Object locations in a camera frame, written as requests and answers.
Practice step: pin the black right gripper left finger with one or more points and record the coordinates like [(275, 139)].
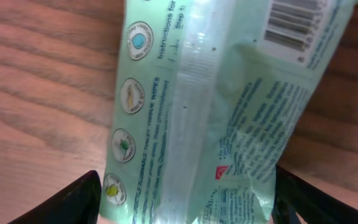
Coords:
[(77, 203)]

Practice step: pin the green wet wipes pack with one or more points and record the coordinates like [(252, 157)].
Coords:
[(208, 94)]

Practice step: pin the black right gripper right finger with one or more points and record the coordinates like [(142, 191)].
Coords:
[(295, 199)]

